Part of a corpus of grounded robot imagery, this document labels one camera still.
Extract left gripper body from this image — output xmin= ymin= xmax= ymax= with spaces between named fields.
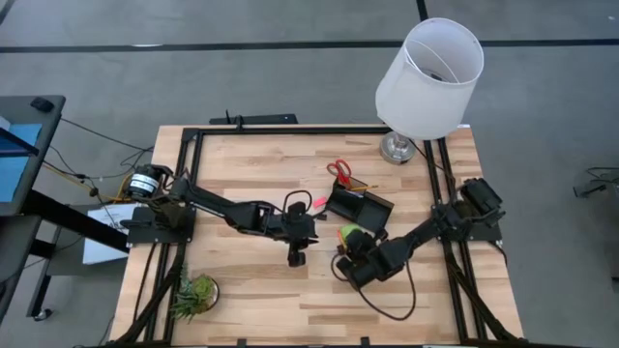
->
xmin=278 ymin=212 xmax=320 ymax=246

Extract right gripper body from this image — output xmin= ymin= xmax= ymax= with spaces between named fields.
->
xmin=343 ymin=229 xmax=388 ymax=263

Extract green sticky note pad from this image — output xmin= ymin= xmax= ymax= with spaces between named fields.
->
xmin=337 ymin=223 xmax=365 ymax=253

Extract red handled scissors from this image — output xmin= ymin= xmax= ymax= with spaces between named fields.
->
xmin=326 ymin=159 xmax=353 ymax=188

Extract black mesh desk organizer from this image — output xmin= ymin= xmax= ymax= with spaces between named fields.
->
xmin=324 ymin=176 xmax=396 ymax=234

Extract succulent plant in pot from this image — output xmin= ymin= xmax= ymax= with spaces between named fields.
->
xmin=169 ymin=263 xmax=221 ymax=323

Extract black flat box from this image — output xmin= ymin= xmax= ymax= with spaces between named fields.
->
xmin=209 ymin=109 xmax=300 ymax=127

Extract white shade table lamp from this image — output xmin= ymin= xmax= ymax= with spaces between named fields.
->
xmin=374 ymin=17 xmax=486 ymax=165

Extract white paper sheet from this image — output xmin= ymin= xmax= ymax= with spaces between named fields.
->
xmin=81 ymin=202 xmax=141 ymax=266

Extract grey desk with casters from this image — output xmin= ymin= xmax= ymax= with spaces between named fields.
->
xmin=0 ymin=94 xmax=68 ymax=321

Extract black computer mouse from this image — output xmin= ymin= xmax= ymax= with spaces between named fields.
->
xmin=29 ymin=96 xmax=55 ymax=113

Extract blue sheet on desk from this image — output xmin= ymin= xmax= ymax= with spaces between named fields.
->
xmin=0 ymin=123 xmax=44 ymax=204

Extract black left camera cable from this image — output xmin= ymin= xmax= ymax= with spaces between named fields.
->
xmin=281 ymin=189 xmax=314 ymax=218

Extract black camera cable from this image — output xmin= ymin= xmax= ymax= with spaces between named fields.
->
xmin=330 ymin=253 xmax=418 ymax=322
xmin=281 ymin=189 xmax=314 ymax=218

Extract black right camera cable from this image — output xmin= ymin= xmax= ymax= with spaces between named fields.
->
xmin=330 ymin=253 xmax=418 ymax=322

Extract black aluminium table frame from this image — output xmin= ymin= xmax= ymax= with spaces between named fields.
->
xmin=108 ymin=125 xmax=528 ymax=348

